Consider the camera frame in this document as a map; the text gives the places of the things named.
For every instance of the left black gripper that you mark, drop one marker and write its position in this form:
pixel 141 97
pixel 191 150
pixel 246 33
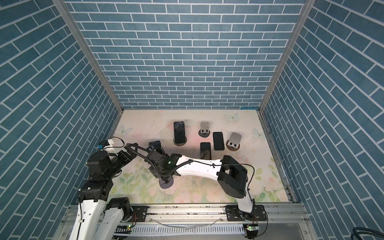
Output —
pixel 129 152

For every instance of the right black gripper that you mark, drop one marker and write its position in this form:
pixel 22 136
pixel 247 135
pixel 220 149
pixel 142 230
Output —
pixel 154 171

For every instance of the shiny phone stand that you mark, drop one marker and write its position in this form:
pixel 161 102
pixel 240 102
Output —
pixel 156 146
pixel 205 151
pixel 218 140

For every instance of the black phone back stand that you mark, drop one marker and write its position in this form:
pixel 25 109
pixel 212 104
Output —
pixel 179 131

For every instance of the grey phone stand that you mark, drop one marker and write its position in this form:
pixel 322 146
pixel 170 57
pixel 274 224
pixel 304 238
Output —
pixel 204 131
pixel 165 184

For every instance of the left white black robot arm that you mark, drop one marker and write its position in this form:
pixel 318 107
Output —
pixel 97 219

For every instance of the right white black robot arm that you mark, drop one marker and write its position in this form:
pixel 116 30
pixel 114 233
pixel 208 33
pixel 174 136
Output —
pixel 231 176

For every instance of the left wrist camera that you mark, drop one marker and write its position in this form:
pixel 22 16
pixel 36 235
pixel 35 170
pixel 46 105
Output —
pixel 107 145

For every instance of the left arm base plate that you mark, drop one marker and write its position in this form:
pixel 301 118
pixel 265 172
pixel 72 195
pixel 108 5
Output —
pixel 136 214

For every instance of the white slotted cable duct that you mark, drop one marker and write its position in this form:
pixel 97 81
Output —
pixel 157 230

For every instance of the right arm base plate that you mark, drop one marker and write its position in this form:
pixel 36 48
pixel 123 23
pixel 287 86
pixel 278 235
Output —
pixel 234 214

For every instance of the aluminium mounting rail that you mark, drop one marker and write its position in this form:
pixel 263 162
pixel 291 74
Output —
pixel 199 214

